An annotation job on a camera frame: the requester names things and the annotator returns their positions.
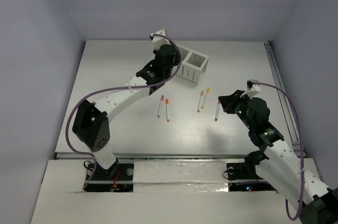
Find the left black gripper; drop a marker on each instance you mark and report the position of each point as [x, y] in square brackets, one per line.
[174, 56]

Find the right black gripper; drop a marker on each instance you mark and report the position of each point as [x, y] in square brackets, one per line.
[228, 101]

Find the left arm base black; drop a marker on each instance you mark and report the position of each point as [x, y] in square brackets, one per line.
[117, 179]

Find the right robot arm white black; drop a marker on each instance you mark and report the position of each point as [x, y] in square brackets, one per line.
[276, 163]

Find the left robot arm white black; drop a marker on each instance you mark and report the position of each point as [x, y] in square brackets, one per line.
[91, 123]

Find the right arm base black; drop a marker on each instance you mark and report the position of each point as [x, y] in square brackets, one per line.
[242, 176]

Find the pink capped white marker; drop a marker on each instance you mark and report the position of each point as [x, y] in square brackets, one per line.
[217, 111]

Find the yellow capped white marker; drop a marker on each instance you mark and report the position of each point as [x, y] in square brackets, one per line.
[205, 98]

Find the salmon capped white marker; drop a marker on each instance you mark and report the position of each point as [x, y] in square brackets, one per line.
[200, 101]

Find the purple capped white marker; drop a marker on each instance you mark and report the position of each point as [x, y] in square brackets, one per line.
[160, 106]

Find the orange capped white marker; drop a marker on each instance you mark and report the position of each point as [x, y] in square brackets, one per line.
[167, 110]

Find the white two-compartment pen holder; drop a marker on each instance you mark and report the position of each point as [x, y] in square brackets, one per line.
[193, 64]

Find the white foam block centre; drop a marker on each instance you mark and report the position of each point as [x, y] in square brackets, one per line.
[179, 177]

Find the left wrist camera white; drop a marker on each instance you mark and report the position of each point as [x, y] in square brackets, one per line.
[158, 39]

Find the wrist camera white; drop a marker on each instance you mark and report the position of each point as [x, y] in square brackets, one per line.
[253, 88]
[158, 39]

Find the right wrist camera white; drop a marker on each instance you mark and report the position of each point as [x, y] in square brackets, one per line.
[253, 88]

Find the aluminium rail right side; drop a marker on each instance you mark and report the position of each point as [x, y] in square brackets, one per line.
[290, 118]

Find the aluminium rail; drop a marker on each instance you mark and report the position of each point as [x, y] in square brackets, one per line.
[290, 118]
[153, 156]

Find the aluminium rail front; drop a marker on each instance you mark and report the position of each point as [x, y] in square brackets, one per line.
[153, 156]

